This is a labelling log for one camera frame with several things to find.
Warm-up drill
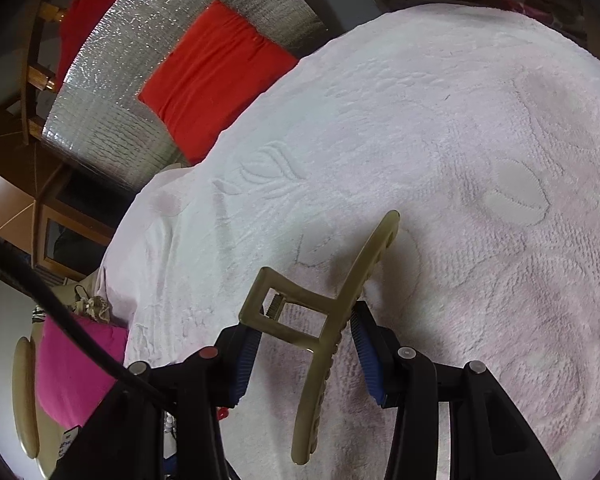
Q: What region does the beige hair claw clip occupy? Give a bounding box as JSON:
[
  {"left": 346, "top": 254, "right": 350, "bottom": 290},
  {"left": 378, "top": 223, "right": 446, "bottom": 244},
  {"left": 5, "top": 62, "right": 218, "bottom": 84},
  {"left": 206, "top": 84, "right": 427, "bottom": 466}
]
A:
[{"left": 238, "top": 210, "right": 400, "bottom": 465}]

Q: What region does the crumpled beige cloth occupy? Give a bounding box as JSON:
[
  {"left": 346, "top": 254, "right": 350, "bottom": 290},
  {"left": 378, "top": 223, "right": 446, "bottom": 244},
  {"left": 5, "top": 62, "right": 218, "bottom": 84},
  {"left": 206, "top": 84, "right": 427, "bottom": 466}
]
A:
[{"left": 71, "top": 285, "right": 111, "bottom": 324}]

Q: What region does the magenta pillow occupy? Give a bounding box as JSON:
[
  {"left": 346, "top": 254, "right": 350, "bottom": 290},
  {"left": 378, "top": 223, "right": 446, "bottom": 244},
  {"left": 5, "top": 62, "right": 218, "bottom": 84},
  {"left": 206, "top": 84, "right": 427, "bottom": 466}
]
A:
[{"left": 34, "top": 318, "right": 114, "bottom": 429}]

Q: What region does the beige leather sofa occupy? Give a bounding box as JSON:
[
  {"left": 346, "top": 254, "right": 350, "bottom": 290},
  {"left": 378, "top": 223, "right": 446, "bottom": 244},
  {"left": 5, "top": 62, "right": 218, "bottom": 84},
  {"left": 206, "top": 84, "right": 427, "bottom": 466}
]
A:
[{"left": 12, "top": 322, "right": 65, "bottom": 479}]

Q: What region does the wooden pillar cabinet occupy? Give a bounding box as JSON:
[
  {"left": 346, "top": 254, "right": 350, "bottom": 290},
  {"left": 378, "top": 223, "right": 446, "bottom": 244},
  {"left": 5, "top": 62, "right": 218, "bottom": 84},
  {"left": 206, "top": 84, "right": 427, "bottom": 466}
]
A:
[{"left": 0, "top": 107, "right": 128, "bottom": 281}]

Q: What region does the white pink bedspread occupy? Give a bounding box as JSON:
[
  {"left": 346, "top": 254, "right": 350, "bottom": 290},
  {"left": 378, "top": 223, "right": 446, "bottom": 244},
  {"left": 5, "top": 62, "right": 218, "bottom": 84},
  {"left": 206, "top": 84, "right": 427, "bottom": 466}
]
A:
[{"left": 98, "top": 4, "right": 600, "bottom": 479}]

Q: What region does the silver insulation mat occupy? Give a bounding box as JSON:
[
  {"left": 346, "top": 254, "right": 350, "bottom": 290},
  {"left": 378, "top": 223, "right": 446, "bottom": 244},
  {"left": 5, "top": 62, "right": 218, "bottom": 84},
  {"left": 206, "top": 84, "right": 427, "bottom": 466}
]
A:
[{"left": 42, "top": 0, "right": 328, "bottom": 193}]

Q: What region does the red cushion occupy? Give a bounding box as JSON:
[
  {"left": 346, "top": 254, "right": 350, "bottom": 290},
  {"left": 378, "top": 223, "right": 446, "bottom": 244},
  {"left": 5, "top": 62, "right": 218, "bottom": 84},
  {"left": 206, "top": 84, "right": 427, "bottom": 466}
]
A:
[{"left": 138, "top": 0, "right": 298, "bottom": 165}]

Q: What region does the wooden stair railing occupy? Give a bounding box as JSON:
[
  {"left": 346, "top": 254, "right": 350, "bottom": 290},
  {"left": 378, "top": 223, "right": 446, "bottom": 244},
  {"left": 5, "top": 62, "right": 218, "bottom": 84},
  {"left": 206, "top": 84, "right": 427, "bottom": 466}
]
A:
[{"left": 20, "top": 0, "right": 67, "bottom": 145}]

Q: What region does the red blanket on railing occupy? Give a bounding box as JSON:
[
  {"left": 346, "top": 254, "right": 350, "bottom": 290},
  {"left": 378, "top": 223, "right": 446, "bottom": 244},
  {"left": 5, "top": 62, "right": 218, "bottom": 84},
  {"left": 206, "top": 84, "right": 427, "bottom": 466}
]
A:
[{"left": 56, "top": 0, "right": 117, "bottom": 88}]

